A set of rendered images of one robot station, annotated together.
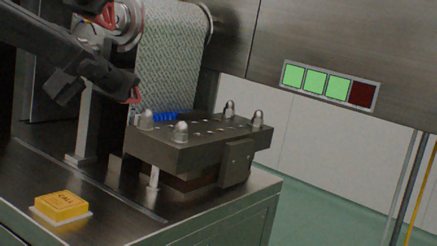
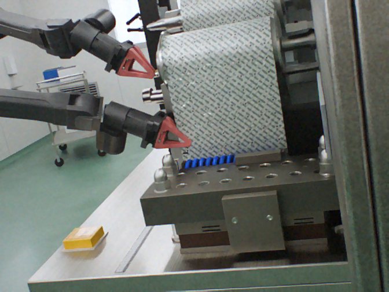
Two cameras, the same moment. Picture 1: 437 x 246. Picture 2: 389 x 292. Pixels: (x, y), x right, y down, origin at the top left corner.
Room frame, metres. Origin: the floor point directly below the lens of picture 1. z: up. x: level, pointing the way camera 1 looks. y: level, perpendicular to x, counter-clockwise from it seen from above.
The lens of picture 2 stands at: (0.72, -0.84, 1.35)
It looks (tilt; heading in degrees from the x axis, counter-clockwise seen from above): 15 degrees down; 71
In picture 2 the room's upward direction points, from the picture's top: 11 degrees counter-clockwise
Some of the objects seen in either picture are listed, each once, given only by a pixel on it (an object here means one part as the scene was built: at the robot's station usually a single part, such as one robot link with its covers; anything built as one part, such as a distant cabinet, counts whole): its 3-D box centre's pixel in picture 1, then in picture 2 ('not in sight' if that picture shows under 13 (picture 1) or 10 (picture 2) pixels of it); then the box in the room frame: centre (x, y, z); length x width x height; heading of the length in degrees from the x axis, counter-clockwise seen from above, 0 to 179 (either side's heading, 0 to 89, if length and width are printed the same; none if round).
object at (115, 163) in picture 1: (156, 154); not in sight; (1.14, 0.14, 0.92); 0.28 x 0.04 x 0.04; 146
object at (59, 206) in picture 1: (61, 205); (84, 237); (0.79, 0.26, 0.91); 0.07 x 0.07 x 0.02; 56
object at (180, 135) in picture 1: (181, 131); (161, 179); (0.94, 0.07, 1.05); 0.04 x 0.04 x 0.04
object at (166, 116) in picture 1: (168, 118); (232, 161); (1.12, 0.13, 1.03); 0.21 x 0.04 x 0.03; 146
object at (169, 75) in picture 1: (167, 83); (228, 121); (1.14, 0.14, 1.11); 0.23 x 0.01 x 0.18; 146
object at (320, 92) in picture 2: (326, 84); (322, 109); (1.12, -0.24, 1.18); 0.25 x 0.01 x 0.07; 56
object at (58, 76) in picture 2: not in sight; (71, 112); (1.32, 5.11, 0.51); 0.91 x 0.58 x 1.02; 80
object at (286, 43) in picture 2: not in sight; (298, 42); (1.31, 0.10, 1.25); 0.07 x 0.04 x 0.04; 146
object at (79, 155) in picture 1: (87, 99); (173, 143); (1.05, 0.31, 1.05); 0.06 x 0.05 x 0.31; 146
